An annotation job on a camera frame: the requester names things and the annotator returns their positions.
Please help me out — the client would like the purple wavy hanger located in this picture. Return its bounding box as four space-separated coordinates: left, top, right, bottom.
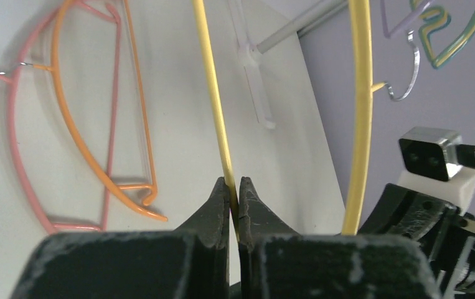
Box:
380 0 434 39

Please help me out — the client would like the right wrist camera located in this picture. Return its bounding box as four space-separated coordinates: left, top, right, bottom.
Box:
397 126 475 215

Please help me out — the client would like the yellow wavy hanger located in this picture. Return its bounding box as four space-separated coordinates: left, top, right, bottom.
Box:
418 4 451 63

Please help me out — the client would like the yellow plain hanger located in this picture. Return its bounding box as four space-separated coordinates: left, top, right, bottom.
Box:
192 1 384 236

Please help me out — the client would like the orange plain hanger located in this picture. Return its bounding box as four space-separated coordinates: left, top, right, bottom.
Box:
15 1 166 226

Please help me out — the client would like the pink plain hanger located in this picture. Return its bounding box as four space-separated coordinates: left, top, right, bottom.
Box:
0 1 121 234

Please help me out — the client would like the white clothes rack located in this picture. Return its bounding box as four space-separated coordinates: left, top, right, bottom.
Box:
228 1 347 130

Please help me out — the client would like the green wavy hanger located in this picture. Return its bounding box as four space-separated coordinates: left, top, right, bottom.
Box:
418 5 475 69

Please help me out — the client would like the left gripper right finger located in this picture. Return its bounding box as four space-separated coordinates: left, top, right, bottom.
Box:
238 177 441 298

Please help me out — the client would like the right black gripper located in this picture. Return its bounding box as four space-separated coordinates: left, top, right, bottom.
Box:
359 184 475 298

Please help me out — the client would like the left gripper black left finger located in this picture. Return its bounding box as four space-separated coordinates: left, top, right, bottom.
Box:
11 178 230 298

